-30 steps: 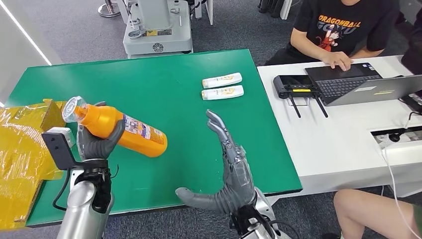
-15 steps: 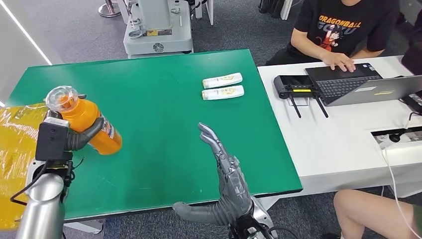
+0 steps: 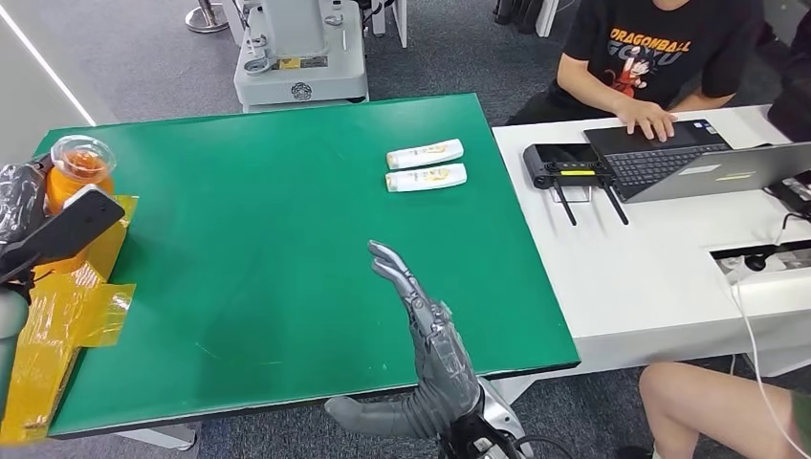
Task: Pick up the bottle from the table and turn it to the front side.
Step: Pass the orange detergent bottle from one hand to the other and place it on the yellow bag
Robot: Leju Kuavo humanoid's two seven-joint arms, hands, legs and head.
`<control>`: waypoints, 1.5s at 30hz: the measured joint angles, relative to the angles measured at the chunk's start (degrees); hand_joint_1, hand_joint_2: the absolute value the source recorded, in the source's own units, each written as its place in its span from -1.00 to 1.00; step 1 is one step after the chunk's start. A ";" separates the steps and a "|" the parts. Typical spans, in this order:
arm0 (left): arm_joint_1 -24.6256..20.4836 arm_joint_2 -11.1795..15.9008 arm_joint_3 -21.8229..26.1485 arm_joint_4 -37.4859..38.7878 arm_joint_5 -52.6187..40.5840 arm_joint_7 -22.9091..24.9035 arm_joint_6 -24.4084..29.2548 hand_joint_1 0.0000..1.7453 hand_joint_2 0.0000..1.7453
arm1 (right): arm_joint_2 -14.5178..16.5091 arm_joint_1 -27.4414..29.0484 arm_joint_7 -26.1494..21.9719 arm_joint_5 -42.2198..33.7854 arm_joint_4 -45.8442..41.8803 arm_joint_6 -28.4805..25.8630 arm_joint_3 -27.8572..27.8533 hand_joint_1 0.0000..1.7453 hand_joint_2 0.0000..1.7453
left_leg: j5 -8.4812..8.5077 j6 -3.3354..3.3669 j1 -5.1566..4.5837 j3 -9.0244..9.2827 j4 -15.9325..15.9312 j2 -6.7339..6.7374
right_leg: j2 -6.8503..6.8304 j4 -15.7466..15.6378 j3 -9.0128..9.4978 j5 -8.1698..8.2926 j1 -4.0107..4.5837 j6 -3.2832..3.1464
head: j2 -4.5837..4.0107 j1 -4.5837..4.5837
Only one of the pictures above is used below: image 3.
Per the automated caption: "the person's right hand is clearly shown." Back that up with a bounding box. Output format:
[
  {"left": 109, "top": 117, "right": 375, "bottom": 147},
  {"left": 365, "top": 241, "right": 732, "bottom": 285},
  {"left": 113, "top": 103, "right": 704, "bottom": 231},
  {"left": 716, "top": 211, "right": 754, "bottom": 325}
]
[{"left": 614, "top": 99, "right": 678, "bottom": 143}]

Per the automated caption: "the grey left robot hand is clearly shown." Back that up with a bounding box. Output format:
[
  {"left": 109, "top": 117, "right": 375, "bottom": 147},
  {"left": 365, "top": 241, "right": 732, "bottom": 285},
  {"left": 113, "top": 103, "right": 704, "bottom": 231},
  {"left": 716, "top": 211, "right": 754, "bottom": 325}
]
[{"left": 0, "top": 161, "right": 52, "bottom": 249}]

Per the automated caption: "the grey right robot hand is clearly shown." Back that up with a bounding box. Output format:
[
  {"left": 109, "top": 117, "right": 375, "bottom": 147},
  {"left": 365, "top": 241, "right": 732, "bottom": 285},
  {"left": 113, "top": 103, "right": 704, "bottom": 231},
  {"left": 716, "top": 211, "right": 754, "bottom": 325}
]
[{"left": 324, "top": 239, "right": 483, "bottom": 440}]

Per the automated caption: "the orange bottle with clear cap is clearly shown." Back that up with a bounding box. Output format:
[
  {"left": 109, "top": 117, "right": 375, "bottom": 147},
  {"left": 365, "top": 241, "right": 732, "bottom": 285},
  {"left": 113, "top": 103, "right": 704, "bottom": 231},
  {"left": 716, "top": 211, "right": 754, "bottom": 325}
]
[{"left": 45, "top": 134, "right": 120, "bottom": 217}]

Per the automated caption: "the white shampoo bottle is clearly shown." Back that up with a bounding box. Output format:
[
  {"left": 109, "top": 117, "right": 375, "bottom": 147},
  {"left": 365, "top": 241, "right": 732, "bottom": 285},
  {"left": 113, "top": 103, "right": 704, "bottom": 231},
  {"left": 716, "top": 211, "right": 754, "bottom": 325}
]
[
  {"left": 386, "top": 138, "right": 465, "bottom": 171},
  {"left": 384, "top": 163, "right": 469, "bottom": 194}
]

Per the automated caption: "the laptop with silver lid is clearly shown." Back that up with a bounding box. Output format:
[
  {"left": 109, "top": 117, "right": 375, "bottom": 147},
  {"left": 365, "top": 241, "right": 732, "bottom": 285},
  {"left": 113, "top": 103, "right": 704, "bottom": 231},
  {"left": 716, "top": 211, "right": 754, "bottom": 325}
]
[{"left": 582, "top": 119, "right": 811, "bottom": 204}]

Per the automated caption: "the person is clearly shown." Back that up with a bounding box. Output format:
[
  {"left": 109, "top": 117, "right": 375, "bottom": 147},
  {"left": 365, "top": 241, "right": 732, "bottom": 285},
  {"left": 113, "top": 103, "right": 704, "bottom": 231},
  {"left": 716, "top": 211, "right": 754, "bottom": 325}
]
[{"left": 505, "top": 0, "right": 768, "bottom": 143}]

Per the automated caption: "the black controller with antennas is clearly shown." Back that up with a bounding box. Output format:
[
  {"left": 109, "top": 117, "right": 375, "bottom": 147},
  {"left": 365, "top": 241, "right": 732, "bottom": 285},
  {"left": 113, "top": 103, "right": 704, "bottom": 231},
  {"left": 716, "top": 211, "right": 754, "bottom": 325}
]
[{"left": 522, "top": 142, "right": 630, "bottom": 228}]

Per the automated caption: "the yellow cardboard box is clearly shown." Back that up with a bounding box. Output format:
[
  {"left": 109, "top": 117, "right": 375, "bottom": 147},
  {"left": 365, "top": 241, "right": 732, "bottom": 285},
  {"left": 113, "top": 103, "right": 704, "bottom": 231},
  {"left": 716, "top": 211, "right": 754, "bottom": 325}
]
[{"left": 0, "top": 192, "right": 139, "bottom": 445}]

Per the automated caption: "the black bulky object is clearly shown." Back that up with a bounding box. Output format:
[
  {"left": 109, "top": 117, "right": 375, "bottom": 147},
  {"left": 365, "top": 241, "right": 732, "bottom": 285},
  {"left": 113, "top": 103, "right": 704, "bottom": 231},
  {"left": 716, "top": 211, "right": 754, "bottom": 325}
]
[{"left": 766, "top": 25, "right": 811, "bottom": 143}]

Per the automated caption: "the black flat device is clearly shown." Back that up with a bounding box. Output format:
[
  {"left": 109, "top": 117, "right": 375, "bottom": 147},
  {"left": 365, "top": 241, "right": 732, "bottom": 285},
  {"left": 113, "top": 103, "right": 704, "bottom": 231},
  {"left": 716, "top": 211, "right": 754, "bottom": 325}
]
[{"left": 763, "top": 176, "right": 811, "bottom": 218}]

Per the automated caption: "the metal stanchion base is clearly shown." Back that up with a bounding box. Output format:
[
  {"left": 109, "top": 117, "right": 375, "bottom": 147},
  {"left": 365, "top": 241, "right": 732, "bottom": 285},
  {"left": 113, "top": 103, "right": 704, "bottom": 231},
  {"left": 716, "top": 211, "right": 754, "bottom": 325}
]
[{"left": 185, "top": 0, "right": 230, "bottom": 34}]

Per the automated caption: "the person's bare leg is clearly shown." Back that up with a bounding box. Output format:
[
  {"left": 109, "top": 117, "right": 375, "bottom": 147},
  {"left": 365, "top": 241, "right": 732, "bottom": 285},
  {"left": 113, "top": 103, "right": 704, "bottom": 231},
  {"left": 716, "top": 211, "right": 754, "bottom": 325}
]
[{"left": 638, "top": 361, "right": 811, "bottom": 459}]

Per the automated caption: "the white machine base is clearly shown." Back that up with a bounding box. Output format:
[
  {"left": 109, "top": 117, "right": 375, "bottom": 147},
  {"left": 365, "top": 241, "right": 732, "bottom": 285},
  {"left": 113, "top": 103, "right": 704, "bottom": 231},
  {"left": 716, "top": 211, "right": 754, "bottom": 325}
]
[{"left": 232, "top": 0, "right": 370, "bottom": 114}]

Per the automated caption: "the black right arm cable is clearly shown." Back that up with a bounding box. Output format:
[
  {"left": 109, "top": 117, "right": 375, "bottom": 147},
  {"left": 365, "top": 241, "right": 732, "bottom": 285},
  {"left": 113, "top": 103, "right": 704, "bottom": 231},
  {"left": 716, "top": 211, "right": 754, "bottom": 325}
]
[{"left": 513, "top": 435, "right": 575, "bottom": 459}]

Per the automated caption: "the desk cable tray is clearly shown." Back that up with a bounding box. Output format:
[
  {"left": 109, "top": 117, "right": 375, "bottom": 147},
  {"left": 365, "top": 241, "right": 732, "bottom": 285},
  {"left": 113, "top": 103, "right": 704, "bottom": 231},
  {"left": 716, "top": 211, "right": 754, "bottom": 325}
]
[{"left": 709, "top": 241, "right": 811, "bottom": 283}]

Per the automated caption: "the thin white cable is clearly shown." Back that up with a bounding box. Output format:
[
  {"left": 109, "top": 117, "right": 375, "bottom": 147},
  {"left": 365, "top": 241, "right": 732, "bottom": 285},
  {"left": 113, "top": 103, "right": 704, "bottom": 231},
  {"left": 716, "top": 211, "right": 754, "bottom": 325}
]
[{"left": 725, "top": 269, "right": 811, "bottom": 457}]

